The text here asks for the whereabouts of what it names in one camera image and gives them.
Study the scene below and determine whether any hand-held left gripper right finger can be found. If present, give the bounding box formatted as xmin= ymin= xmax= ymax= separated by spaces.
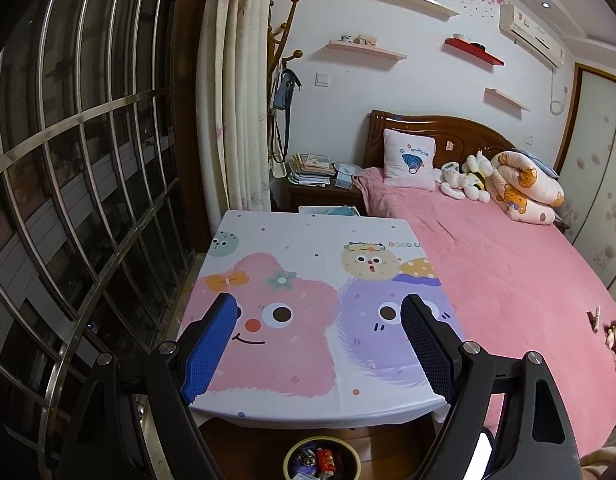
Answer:
xmin=400 ymin=293 xmax=584 ymax=480

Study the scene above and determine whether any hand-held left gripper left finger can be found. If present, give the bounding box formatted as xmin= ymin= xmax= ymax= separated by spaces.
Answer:
xmin=60 ymin=291 xmax=239 ymax=480

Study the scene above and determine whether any black round trash bin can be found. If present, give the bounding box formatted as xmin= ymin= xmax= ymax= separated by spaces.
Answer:
xmin=283 ymin=436 xmax=362 ymax=480

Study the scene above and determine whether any pink bed blanket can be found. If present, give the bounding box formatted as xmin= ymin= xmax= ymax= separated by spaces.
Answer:
xmin=358 ymin=166 xmax=616 ymax=456

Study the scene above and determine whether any cartoon printed tablecloth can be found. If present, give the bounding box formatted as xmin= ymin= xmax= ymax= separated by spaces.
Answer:
xmin=177 ymin=210 xmax=466 ymax=423

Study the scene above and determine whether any blue white flat box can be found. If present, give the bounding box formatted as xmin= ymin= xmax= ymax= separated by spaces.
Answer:
xmin=298 ymin=204 xmax=363 ymax=217

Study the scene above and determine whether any white pillow blue print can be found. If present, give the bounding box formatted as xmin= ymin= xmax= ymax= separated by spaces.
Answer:
xmin=382 ymin=128 xmax=437 ymax=192

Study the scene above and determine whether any rolled bear print quilt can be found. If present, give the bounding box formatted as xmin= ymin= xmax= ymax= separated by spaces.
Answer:
xmin=490 ymin=150 xmax=565 ymax=224

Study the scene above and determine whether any wooden nightstand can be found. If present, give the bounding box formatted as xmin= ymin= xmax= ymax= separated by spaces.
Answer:
xmin=287 ymin=177 xmax=366 ymax=213

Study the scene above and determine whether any light blue box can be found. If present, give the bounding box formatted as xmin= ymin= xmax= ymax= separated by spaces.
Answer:
xmin=335 ymin=161 xmax=363 ymax=192

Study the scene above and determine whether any white yellow plush toy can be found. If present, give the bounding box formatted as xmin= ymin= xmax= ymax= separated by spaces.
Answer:
xmin=460 ymin=152 xmax=491 ymax=204

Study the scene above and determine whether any cream hanging bag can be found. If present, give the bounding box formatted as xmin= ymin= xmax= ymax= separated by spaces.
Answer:
xmin=270 ymin=147 xmax=295 ymax=179

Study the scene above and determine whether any stack of books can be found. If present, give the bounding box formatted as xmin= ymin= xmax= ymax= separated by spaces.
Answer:
xmin=288 ymin=152 xmax=337 ymax=188

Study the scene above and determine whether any wooden headboard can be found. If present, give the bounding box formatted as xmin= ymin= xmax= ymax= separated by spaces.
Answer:
xmin=363 ymin=109 xmax=571 ymax=233

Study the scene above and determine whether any window with metal bars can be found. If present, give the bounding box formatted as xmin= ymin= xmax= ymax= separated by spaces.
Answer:
xmin=0 ymin=0 xmax=209 ymax=466

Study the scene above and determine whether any floral wardrobe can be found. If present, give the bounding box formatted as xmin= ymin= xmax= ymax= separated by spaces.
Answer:
xmin=555 ymin=62 xmax=616 ymax=291

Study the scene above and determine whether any cream curtain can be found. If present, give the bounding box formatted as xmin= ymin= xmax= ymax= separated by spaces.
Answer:
xmin=195 ymin=0 xmax=273 ymax=213

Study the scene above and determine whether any blue handbag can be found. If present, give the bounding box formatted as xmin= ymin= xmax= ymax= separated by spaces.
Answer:
xmin=270 ymin=66 xmax=305 ymax=150

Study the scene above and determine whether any wooden coat rack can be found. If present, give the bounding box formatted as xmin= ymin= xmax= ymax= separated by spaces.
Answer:
xmin=266 ymin=0 xmax=305 ymax=163

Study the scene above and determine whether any white air conditioner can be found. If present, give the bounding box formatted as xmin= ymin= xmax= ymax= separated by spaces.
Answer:
xmin=498 ymin=4 xmax=565 ymax=69

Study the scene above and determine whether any short pink wall shelf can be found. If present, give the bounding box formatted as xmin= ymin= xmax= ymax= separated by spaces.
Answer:
xmin=484 ymin=87 xmax=532 ymax=112

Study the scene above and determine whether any white power cord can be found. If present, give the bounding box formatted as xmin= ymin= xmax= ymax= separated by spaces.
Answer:
xmin=549 ymin=66 xmax=570 ymax=115

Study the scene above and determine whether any red wall shelf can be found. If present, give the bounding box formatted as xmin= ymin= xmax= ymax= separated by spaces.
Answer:
xmin=444 ymin=37 xmax=505 ymax=67

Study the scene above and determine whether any long pink wall shelf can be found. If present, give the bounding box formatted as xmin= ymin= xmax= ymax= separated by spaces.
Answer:
xmin=326 ymin=40 xmax=407 ymax=61

